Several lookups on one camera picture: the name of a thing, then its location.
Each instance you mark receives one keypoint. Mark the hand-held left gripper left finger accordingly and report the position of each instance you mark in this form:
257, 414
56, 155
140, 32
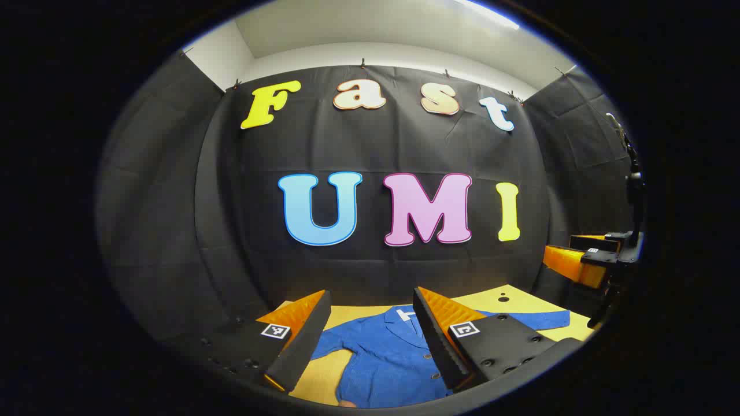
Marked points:
303, 346

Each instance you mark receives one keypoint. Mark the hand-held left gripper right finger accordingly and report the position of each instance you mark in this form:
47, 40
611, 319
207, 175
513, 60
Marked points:
436, 346

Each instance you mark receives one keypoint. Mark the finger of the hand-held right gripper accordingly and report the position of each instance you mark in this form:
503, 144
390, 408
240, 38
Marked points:
566, 263
601, 242

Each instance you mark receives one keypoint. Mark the blue knit shirt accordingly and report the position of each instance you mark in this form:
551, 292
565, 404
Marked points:
381, 358

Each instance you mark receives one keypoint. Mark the black backdrop cloth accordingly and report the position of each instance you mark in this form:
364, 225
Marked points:
173, 231

